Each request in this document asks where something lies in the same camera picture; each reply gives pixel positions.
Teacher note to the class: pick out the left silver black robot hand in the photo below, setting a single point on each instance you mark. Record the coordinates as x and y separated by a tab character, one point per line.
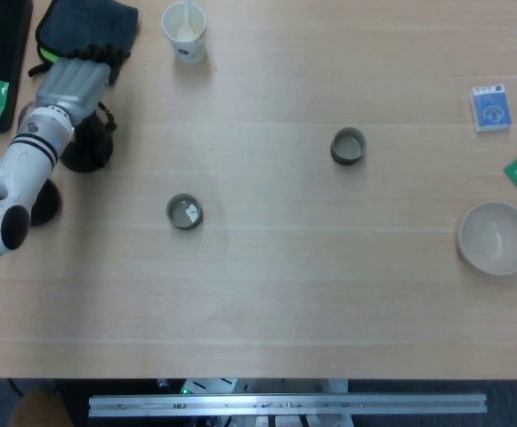
73	86

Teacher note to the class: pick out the black teapot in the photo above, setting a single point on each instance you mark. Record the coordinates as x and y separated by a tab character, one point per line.
89	151

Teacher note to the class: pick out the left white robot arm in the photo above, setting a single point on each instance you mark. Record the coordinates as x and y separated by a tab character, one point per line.
22	169

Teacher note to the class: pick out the small dark teacup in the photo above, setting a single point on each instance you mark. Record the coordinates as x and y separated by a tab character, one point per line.
184	212

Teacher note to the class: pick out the dark grey folded towel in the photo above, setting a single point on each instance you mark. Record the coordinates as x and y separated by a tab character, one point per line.
89	26

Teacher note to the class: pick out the black tray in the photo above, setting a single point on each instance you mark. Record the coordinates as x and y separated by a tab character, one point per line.
11	53

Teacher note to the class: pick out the brown pouring pitcher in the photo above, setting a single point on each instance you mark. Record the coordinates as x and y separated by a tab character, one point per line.
49	204

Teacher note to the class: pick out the white paper cup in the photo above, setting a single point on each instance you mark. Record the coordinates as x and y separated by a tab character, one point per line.
190	49

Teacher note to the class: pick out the white plastic spoon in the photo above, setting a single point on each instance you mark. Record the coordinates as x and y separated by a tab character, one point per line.
188	18

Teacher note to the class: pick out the empty dark teacup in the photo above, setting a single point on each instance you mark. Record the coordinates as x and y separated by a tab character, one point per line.
348	147

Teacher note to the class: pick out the brown orange stool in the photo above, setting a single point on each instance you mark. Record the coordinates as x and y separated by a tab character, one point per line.
40	409

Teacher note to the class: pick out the blue white card box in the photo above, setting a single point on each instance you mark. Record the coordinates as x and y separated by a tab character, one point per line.
490	109

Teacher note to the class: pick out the large beige bowl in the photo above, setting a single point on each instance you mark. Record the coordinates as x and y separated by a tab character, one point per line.
495	238

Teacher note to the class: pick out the aluminium profile rail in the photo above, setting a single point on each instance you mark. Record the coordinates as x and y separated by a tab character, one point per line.
285	405

